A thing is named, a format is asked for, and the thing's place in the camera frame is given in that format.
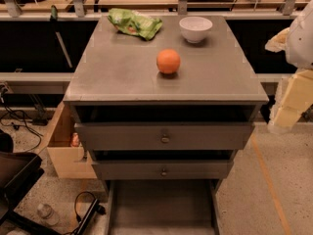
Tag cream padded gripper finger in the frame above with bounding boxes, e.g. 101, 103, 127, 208
265, 27, 290, 53

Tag grey bottom drawer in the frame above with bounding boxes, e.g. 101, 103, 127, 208
105, 179, 222, 235

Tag grey drawer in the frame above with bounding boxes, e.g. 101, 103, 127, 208
105, 179, 222, 235
92, 160, 234, 180
74, 122, 254, 151

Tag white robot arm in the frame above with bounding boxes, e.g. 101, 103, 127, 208
265, 1, 313, 134

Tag grey middle drawer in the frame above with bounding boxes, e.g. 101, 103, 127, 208
92, 160, 234, 180

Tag grey drawer cabinet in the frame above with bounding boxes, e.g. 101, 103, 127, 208
63, 15, 270, 194

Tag grey top drawer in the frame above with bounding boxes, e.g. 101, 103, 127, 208
74, 122, 254, 151

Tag white bowl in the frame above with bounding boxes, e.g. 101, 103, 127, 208
179, 17, 213, 43

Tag orange fruit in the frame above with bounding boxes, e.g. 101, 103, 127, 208
156, 49, 181, 74

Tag green chip bag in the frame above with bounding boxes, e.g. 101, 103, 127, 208
108, 8, 162, 41

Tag red can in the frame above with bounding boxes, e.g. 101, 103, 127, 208
70, 132, 80, 147

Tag wooden box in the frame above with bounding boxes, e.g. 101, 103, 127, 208
44, 102, 96, 179

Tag clear plastic bottle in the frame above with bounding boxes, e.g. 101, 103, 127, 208
37, 204, 60, 226

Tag black office chair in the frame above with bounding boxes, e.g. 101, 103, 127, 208
0, 130, 61, 235

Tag green handled tool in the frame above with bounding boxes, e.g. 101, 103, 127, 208
50, 5, 73, 69

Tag black cable loop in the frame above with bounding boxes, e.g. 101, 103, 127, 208
73, 191, 99, 223

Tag black floor cables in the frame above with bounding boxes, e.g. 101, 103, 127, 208
0, 85, 44, 153

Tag metal frame rail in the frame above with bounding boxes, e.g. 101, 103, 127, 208
0, 71, 313, 97

